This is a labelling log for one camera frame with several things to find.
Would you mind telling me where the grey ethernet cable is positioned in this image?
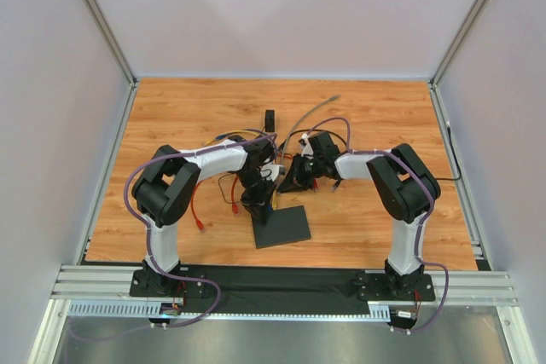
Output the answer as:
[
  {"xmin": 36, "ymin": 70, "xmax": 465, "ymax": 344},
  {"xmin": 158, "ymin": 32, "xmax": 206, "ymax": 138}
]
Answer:
[{"xmin": 275, "ymin": 94, "xmax": 342, "ymax": 193}]

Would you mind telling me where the thin black power cable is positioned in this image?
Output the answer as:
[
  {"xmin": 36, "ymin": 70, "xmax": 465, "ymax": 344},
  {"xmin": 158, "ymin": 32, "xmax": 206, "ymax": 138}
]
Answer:
[{"xmin": 217, "ymin": 174, "xmax": 242, "ymax": 205}]

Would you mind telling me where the blue ethernet cable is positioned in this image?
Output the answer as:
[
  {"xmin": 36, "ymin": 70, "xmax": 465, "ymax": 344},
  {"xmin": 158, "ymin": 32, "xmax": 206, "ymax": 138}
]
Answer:
[{"xmin": 215, "ymin": 128, "xmax": 278, "ymax": 211}]

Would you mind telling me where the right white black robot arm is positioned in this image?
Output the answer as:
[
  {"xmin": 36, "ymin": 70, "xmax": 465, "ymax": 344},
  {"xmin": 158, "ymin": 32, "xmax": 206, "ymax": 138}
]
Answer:
[{"xmin": 278, "ymin": 131, "xmax": 441, "ymax": 294}]

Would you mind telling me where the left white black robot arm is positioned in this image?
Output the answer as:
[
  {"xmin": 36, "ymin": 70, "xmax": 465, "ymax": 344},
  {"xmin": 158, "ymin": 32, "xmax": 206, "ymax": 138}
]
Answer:
[{"xmin": 123, "ymin": 133, "xmax": 279, "ymax": 286}]

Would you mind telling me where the black power adapter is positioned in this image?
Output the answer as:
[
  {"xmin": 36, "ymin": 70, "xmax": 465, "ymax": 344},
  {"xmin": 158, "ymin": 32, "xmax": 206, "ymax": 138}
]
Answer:
[{"xmin": 264, "ymin": 109, "xmax": 276, "ymax": 133}]

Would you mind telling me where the black cloth strip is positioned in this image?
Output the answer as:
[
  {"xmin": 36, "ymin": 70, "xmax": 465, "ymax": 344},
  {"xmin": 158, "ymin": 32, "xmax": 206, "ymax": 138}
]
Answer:
[{"xmin": 186, "ymin": 265, "xmax": 368, "ymax": 312}]

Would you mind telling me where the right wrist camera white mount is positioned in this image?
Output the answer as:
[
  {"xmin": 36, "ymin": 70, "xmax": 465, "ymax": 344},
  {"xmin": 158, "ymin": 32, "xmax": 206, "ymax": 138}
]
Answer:
[{"xmin": 299, "ymin": 133, "xmax": 314, "ymax": 159}]

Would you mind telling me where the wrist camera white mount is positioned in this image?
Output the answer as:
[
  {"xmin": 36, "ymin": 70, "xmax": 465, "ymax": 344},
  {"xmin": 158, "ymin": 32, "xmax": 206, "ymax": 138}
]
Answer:
[
  {"xmin": 260, "ymin": 162, "xmax": 286, "ymax": 182},
  {"xmin": 299, "ymin": 133, "xmax": 314, "ymax": 159}
]

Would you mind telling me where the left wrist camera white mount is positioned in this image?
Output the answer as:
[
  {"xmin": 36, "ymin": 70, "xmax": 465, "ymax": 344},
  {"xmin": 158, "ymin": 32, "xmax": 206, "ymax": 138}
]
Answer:
[{"xmin": 260, "ymin": 162, "xmax": 286, "ymax": 182}]

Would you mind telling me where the black network switch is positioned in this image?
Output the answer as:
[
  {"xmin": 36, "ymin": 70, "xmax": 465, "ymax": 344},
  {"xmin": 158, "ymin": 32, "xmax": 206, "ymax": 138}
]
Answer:
[{"xmin": 252, "ymin": 205, "xmax": 311, "ymax": 249}]

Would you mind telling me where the red ethernet cable loose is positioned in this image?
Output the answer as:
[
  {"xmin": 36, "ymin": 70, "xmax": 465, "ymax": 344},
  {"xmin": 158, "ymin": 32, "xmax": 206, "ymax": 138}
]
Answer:
[{"xmin": 189, "ymin": 184, "xmax": 206, "ymax": 233}]

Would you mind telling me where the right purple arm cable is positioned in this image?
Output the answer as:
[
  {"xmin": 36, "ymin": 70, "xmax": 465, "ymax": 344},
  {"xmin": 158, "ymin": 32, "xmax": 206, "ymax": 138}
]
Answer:
[{"xmin": 306, "ymin": 117, "xmax": 450, "ymax": 335}]

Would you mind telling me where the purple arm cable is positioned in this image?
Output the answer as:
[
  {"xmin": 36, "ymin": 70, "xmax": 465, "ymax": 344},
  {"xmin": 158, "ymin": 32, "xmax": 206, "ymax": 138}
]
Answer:
[
  {"xmin": 306, "ymin": 117, "xmax": 450, "ymax": 335},
  {"xmin": 67, "ymin": 132, "xmax": 278, "ymax": 342}
]

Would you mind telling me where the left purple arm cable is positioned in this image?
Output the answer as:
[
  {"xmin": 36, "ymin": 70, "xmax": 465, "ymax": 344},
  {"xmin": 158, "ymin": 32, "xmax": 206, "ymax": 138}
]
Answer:
[{"xmin": 67, "ymin": 132, "xmax": 278, "ymax": 342}]

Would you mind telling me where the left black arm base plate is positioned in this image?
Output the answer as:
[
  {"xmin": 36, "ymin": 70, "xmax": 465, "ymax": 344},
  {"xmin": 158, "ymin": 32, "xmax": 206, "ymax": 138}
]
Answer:
[{"xmin": 129, "ymin": 264, "xmax": 206, "ymax": 298}]

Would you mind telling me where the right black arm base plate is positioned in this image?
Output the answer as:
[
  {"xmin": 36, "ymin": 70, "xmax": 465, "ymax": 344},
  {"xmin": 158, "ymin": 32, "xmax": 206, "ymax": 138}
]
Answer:
[{"xmin": 351, "ymin": 269, "xmax": 436, "ymax": 302}]

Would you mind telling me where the grey slotted cable duct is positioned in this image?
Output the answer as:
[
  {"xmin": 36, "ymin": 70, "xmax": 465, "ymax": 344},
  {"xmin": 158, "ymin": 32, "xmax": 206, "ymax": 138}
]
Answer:
[{"xmin": 68, "ymin": 300, "xmax": 417, "ymax": 322}]

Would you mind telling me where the aluminium front rail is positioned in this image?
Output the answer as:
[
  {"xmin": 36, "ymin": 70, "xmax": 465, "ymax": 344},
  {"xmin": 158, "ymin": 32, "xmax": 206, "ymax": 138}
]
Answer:
[{"xmin": 51, "ymin": 265, "xmax": 518, "ymax": 306}]

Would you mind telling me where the left aluminium frame post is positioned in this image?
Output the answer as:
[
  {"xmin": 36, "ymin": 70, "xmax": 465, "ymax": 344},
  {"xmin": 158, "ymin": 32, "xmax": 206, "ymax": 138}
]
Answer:
[{"xmin": 83, "ymin": 0, "xmax": 137, "ymax": 85}]

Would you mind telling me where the aluminium frame post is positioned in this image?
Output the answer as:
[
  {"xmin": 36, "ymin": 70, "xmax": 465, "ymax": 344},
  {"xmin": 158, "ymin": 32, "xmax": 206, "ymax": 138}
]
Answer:
[
  {"xmin": 83, "ymin": 0, "xmax": 137, "ymax": 85},
  {"xmin": 429, "ymin": 0, "xmax": 490, "ymax": 89}
]

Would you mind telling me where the right aluminium frame post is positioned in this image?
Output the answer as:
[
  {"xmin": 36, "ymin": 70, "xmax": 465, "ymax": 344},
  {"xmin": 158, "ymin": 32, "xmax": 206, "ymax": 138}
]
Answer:
[{"xmin": 429, "ymin": 0, "xmax": 490, "ymax": 89}]

